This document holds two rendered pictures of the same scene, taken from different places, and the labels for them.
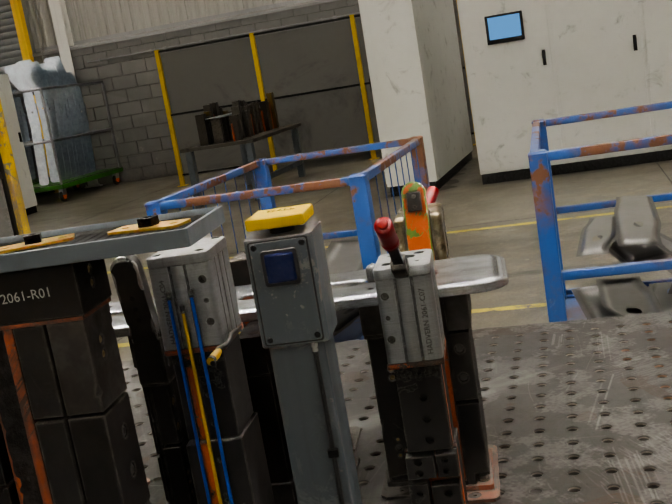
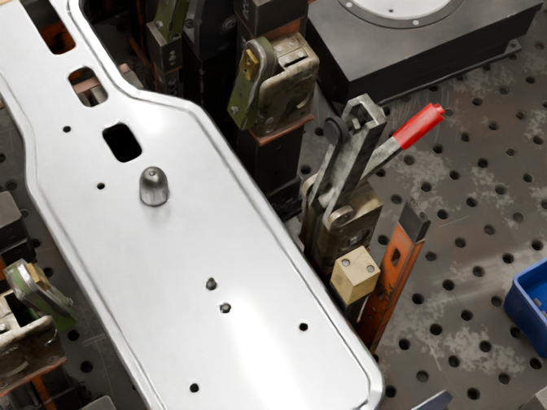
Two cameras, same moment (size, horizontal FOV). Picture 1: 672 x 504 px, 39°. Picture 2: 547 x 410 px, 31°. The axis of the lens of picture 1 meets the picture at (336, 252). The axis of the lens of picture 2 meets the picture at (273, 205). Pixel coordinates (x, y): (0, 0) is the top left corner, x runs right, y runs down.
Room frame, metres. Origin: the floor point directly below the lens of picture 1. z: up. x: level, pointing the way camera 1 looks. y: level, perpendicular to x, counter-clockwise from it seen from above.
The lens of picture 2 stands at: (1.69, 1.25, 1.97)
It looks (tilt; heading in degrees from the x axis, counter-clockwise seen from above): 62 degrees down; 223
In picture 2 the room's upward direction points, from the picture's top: 7 degrees clockwise
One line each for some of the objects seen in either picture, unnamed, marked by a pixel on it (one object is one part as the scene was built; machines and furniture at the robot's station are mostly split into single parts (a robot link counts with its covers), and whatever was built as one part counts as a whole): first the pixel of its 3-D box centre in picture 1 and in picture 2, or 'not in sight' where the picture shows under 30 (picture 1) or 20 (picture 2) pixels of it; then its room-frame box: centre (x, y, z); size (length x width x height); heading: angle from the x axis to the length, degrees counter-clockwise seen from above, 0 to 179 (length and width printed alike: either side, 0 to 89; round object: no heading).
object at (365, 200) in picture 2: not in sight; (329, 262); (1.27, 0.96, 0.88); 0.07 x 0.06 x 0.35; 170
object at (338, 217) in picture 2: not in sight; (339, 216); (1.30, 0.98, 1.06); 0.03 x 0.01 x 0.03; 170
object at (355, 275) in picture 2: not in sight; (337, 329); (1.32, 1.03, 0.88); 0.04 x 0.04 x 0.36; 80
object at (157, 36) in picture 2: not in sight; (168, 96); (1.26, 0.63, 0.84); 0.04 x 0.03 x 0.29; 80
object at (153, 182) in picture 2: not in sight; (154, 186); (1.41, 0.81, 1.02); 0.03 x 0.03 x 0.07
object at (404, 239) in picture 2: not in sight; (377, 311); (1.30, 1.06, 0.95); 0.03 x 0.01 x 0.50; 80
